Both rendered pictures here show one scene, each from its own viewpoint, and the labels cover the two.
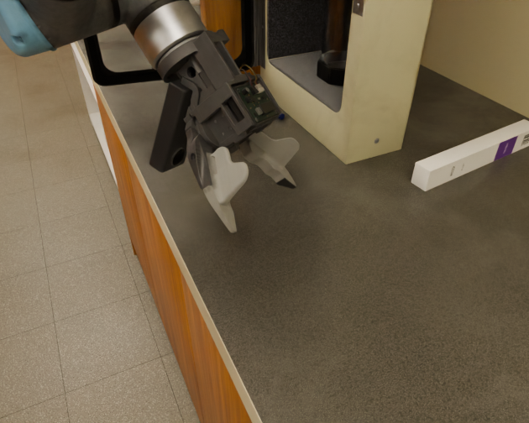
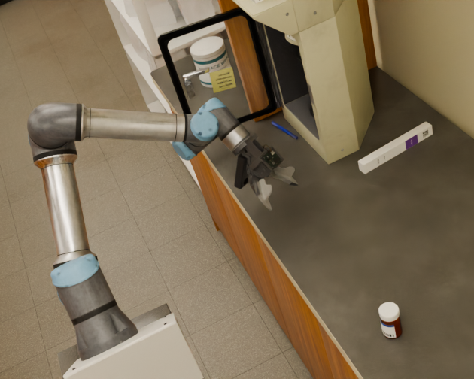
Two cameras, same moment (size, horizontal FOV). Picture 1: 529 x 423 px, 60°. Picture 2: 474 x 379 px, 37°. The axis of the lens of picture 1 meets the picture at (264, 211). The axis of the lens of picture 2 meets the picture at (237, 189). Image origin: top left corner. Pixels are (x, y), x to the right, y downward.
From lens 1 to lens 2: 1.53 m
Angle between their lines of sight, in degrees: 12
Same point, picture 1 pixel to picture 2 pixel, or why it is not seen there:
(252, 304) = (283, 236)
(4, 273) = (120, 260)
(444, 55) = (401, 69)
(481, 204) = (390, 177)
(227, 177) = (265, 190)
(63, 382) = (186, 328)
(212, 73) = (253, 152)
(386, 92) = (338, 128)
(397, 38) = (335, 107)
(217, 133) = (259, 173)
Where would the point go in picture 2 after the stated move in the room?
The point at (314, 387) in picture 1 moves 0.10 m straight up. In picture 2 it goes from (305, 259) to (298, 234)
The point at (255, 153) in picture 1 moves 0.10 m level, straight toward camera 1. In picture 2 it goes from (277, 174) to (278, 198)
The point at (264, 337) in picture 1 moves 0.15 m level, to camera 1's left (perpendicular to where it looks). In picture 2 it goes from (288, 247) to (236, 254)
